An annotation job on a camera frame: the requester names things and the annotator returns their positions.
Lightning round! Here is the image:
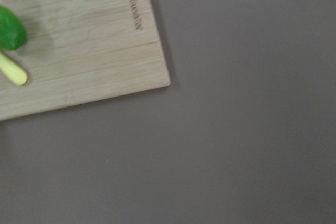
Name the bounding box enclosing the green lime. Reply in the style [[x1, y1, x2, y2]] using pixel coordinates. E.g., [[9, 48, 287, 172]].
[[1, 6, 27, 51]]

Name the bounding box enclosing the wooden cutting board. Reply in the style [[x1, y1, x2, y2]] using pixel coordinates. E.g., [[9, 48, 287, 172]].
[[1, 0, 170, 120]]

